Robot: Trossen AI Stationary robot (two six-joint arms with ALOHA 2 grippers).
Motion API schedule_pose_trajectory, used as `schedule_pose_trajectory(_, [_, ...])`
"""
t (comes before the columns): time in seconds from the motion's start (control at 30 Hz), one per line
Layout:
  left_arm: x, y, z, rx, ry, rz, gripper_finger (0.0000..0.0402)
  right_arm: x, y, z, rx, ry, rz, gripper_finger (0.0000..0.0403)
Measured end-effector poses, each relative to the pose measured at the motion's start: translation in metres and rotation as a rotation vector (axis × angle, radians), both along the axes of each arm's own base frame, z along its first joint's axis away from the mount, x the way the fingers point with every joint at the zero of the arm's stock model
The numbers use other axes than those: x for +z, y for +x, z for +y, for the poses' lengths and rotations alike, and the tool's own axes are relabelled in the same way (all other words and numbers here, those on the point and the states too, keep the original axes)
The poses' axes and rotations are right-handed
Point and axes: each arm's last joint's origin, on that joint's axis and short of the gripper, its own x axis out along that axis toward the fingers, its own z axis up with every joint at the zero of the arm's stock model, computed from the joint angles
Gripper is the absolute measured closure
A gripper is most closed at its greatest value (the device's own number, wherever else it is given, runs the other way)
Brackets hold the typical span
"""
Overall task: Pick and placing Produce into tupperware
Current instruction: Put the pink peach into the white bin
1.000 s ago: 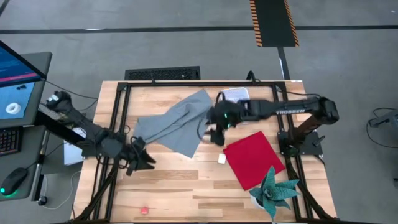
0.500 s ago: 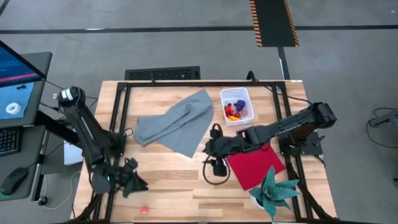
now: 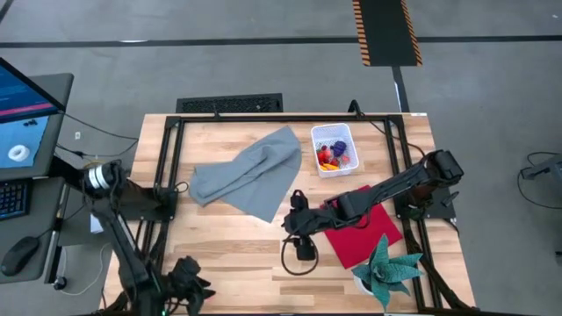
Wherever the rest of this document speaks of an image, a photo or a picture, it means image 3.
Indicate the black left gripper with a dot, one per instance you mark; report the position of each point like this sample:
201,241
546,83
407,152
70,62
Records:
184,281

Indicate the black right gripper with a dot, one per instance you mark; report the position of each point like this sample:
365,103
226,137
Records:
303,224

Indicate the yellow pepper toy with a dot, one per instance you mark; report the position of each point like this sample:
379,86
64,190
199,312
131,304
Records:
323,168

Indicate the yellow toy banana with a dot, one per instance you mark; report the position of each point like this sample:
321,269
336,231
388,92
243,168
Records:
330,167

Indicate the red toy strawberry green leaves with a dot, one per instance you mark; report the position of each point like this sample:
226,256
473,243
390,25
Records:
334,162

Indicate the large red toy strawberry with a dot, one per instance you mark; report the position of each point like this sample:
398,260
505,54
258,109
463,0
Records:
322,155

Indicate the pink toy berry ball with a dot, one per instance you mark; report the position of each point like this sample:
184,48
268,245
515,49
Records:
345,159

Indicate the purple toy grape bunch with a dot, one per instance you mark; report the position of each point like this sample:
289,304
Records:
338,148

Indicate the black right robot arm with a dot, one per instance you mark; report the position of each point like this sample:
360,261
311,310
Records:
386,188

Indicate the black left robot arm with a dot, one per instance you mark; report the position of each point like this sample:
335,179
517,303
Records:
127,250

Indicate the red cloth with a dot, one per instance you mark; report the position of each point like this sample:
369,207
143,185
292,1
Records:
364,241

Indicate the grey cloth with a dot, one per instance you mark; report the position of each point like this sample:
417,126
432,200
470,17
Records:
254,175

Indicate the white plant pot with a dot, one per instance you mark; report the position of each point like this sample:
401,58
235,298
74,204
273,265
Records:
361,287

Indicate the teal artificial succulent plant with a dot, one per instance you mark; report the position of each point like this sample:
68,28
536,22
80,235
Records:
386,272

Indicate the white perforated plastic basket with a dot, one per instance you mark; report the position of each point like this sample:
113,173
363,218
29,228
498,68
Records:
347,131

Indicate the white box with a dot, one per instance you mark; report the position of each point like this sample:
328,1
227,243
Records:
95,224

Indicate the black floor vent grille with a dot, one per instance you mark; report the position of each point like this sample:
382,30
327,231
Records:
228,104

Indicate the grey side desk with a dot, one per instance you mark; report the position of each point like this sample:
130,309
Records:
39,228

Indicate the black computer mouse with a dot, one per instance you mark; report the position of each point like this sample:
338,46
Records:
19,254

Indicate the black desk support bar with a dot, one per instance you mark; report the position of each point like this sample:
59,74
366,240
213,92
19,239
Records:
66,169

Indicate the black mat with orange stripes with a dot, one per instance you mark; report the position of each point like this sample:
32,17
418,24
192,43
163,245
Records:
386,33

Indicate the black keyboard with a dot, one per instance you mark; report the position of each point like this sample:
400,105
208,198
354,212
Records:
13,199

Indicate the grey screen with light-blue picture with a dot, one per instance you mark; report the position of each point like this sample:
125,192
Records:
22,140

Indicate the monitor with dark blue screen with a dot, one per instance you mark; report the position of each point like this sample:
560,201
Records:
22,94

